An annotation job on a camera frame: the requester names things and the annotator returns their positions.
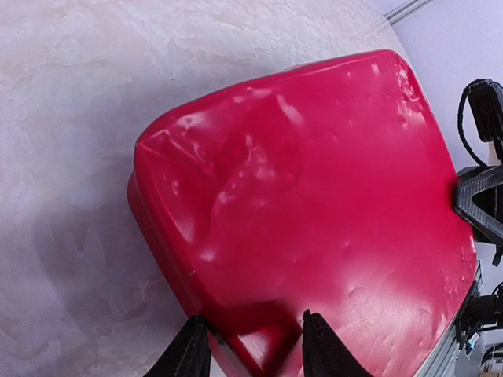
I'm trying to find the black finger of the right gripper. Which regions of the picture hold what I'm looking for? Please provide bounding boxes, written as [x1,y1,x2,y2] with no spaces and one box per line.
[454,165,502,243]

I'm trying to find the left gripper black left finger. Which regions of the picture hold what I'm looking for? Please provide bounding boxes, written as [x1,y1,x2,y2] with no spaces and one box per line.
[144,315,212,377]

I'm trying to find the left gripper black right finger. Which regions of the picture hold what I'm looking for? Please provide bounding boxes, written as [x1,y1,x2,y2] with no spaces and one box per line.
[302,310,369,377]

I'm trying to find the red box lid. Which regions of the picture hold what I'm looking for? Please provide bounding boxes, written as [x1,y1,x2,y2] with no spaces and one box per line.
[133,50,477,376]

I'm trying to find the red chocolate box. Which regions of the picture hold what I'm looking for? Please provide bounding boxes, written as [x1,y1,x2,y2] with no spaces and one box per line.
[127,174,250,376]

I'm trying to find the aluminium table front rail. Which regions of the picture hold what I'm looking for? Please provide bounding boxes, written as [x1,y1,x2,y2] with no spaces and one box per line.
[416,262,502,376]

